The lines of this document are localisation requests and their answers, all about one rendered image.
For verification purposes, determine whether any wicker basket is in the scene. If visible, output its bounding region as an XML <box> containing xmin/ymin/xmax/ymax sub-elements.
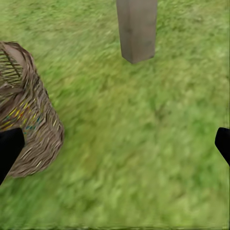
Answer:
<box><xmin>0</xmin><ymin>41</ymin><xmax>65</xmax><ymax>178</ymax></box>

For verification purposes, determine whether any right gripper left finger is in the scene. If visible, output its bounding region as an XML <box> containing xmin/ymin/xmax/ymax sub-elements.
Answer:
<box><xmin>0</xmin><ymin>127</ymin><xmax>25</xmax><ymax>185</ymax></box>

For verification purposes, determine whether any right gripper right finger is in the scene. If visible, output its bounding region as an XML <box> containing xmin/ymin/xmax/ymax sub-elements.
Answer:
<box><xmin>215</xmin><ymin>127</ymin><xmax>230</xmax><ymax>166</ymax></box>

